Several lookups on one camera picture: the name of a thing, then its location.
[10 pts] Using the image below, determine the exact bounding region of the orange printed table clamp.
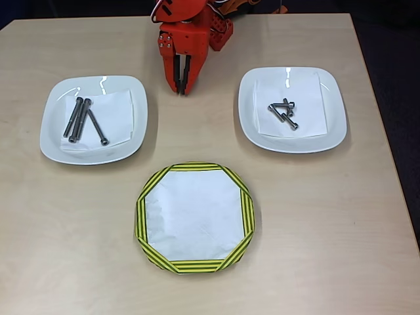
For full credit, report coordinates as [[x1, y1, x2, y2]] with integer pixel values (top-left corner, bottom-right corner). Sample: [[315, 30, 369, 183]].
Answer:
[[218, 0, 288, 17]]

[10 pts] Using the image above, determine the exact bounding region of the white square ceramic plate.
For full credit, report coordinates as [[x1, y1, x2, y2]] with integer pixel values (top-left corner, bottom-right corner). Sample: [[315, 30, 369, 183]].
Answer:
[[238, 66, 348, 154], [39, 75, 148, 166]]

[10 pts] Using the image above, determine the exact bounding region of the white paper napkin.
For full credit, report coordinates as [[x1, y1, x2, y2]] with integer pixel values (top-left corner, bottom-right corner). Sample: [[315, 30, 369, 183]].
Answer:
[[254, 71, 329, 138], [60, 88, 135, 154]]

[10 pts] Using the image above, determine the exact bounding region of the yellow green striped plate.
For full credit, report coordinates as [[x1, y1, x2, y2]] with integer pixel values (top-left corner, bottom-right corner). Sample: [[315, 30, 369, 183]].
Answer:
[[133, 161, 256, 275]]

